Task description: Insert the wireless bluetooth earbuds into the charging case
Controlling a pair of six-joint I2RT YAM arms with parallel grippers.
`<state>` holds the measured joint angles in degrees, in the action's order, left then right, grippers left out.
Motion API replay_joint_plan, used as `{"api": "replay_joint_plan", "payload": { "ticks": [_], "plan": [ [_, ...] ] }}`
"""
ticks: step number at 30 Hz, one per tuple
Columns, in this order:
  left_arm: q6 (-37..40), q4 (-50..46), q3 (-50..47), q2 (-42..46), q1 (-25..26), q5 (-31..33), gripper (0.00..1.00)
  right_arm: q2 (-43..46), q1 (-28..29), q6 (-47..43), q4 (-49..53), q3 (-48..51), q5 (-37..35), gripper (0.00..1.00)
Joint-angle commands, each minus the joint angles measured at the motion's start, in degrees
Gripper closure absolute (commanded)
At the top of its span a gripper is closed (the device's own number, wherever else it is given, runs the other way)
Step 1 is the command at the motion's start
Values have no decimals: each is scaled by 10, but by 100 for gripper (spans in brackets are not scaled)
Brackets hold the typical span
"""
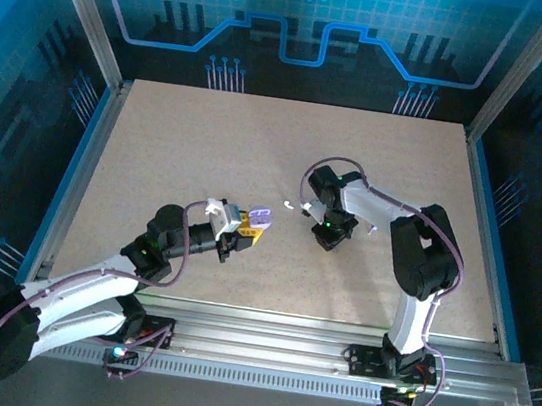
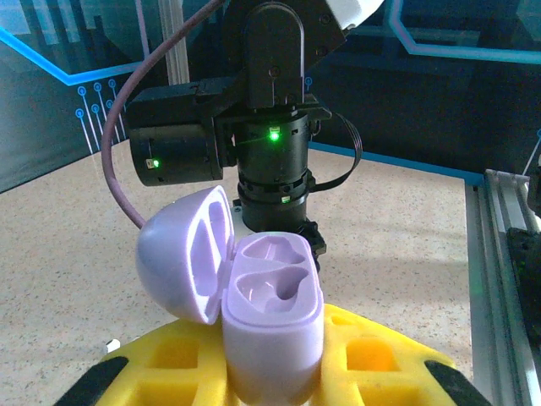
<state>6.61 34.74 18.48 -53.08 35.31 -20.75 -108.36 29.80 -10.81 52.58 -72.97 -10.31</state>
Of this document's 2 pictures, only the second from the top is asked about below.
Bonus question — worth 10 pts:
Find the aluminium frame post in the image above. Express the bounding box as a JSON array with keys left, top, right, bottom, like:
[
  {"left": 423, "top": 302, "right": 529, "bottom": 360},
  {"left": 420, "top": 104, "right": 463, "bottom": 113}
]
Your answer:
[{"left": 161, "top": 0, "right": 190, "bottom": 86}]

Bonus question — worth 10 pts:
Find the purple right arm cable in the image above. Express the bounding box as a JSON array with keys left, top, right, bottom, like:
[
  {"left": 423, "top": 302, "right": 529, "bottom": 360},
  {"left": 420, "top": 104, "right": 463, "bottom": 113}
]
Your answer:
[{"left": 100, "top": 0, "right": 227, "bottom": 232}]

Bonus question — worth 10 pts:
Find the purple earbud charging case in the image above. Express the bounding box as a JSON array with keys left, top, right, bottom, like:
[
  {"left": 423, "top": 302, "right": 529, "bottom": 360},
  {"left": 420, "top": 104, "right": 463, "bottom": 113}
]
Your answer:
[{"left": 134, "top": 184, "right": 327, "bottom": 406}]

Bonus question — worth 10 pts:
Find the aluminium base beam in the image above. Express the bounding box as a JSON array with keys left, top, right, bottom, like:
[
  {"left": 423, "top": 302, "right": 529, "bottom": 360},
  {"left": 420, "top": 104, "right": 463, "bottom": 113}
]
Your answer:
[{"left": 464, "top": 167, "right": 541, "bottom": 406}]

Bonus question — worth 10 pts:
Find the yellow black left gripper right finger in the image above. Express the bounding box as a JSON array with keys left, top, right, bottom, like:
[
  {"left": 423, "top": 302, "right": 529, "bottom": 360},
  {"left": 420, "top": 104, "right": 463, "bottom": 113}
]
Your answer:
[{"left": 312, "top": 302, "right": 495, "bottom": 406}]

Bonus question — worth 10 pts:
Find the thin black right gripper cable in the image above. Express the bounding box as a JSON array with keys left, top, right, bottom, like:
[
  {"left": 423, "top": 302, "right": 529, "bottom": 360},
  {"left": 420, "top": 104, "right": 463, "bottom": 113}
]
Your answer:
[{"left": 312, "top": 112, "right": 363, "bottom": 190}]

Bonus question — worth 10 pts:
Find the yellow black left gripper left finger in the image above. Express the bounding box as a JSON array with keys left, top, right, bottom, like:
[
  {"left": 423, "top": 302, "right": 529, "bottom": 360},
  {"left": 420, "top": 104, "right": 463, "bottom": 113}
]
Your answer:
[{"left": 53, "top": 316, "right": 232, "bottom": 406}]

